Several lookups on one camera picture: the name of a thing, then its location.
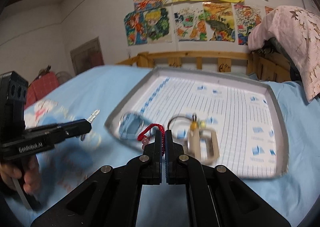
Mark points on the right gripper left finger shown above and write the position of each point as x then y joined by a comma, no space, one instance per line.
110,196

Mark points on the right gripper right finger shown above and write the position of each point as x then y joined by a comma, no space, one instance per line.
216,196

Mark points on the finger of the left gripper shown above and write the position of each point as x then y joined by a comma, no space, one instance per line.
73,129

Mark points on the light blue smart watch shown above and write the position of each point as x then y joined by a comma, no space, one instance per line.
131,125

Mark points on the person's left hand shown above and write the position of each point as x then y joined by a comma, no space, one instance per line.
32,177

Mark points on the light blue cartoon bedsheet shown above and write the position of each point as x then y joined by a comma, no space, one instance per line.
67,165

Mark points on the metal fan guard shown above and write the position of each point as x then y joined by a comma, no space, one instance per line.
63,77

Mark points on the red checkered bag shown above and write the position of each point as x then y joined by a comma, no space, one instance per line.
41,87

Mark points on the brown wooden door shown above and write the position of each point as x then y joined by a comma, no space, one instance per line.
87,56

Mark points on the grey grid-lined cardboard tray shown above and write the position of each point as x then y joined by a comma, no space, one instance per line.
245,114

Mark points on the mermaid drawing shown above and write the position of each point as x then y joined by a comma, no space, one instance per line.
135,28

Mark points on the blond boy drawing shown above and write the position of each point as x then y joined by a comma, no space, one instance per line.
157,24

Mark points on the wooden bed headboard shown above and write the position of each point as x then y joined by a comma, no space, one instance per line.
265,69

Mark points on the fish and bowl drawing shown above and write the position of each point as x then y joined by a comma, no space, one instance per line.
189,22

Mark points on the landscape turtle drawing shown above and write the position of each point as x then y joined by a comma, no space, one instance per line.
219,21

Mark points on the doodle pattern drawing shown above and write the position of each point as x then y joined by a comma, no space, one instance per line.
247,18

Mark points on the pink floral blanket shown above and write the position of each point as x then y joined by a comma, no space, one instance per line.
297,31

